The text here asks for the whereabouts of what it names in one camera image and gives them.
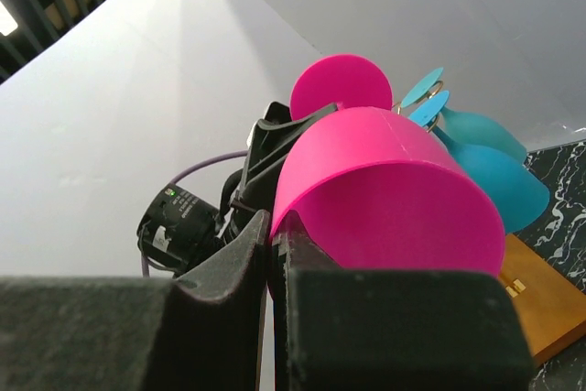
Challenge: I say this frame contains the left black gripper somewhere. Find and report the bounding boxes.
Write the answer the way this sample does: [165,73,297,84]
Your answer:
[219,102,338,235]

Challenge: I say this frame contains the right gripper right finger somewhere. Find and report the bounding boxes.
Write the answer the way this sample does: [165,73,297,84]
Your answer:
[272,212,534,390]

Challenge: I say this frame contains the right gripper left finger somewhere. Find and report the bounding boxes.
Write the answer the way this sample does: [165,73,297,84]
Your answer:
[1,211,270,390]

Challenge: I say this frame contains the pink wine glass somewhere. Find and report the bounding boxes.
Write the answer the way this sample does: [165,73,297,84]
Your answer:
[272,54,505,275]

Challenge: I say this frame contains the blue wine glass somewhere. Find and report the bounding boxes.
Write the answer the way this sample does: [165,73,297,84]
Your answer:
[394,67,527,163]
[408,91,550,234]

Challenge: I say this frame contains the blue wine glass front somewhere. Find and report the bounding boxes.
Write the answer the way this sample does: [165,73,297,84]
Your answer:
[408,91,550,234]

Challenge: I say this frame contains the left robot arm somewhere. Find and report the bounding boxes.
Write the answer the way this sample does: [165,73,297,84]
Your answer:
[136,102,342,277]

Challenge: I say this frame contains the gold wire glass rack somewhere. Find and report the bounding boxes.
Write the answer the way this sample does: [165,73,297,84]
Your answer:
[499,232,585,364]

